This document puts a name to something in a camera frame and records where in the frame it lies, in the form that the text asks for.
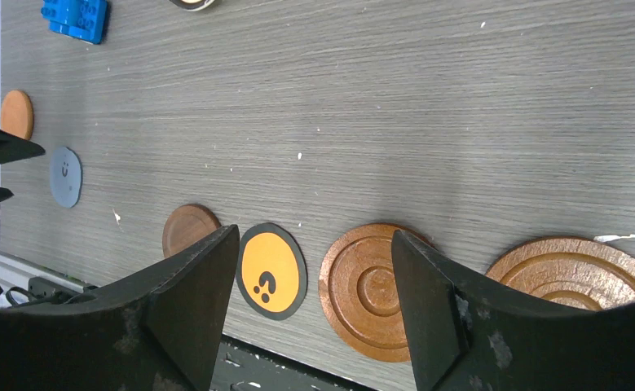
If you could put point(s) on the glossy brown grooved wooden coaster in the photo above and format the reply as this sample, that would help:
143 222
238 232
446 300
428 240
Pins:
572 271

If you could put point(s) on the white serving tray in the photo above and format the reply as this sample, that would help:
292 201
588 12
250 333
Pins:
192 5

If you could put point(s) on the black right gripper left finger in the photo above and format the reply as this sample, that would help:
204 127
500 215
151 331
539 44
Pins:
157 329

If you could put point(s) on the plain orange round coaster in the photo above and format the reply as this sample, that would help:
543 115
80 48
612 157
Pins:
16 114

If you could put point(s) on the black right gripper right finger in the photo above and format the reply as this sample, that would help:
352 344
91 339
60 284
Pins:
466 331

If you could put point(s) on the dark brown wooden coaster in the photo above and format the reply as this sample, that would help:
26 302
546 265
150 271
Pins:
185 226

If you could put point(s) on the orange black-rimmed coaster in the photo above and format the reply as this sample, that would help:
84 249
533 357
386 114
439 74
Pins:
271 271

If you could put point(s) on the blue smiley foam coaster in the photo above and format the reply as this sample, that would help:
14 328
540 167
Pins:
65 177

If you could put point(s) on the blue toy car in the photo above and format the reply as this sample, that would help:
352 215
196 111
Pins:
79 19

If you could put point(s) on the aluminium table edge rail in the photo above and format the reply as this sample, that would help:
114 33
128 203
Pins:
24 283

